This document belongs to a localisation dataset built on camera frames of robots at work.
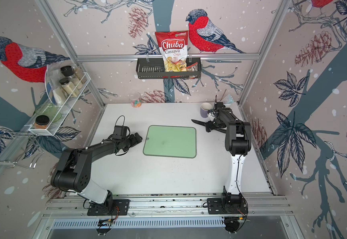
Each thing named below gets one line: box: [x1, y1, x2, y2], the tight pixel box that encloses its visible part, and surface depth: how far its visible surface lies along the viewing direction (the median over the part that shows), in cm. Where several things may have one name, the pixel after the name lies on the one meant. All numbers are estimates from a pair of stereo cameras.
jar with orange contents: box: [33, 115, 50, 130], surface depth 62 cm
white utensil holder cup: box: [223, 94, 234, 108], surface depth 102 cm
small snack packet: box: [185, 62, 199, 72], surface depth 88 cm
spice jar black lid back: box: [60, 65, 84, 91], surface depth 82 cm
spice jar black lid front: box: [58, 77, 80, 98], surface depth 79 cm
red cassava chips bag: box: [155, 30, 189, 73], surface depth 83 cm
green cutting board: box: [142, 124, 197, 159], surface depth 100 cm
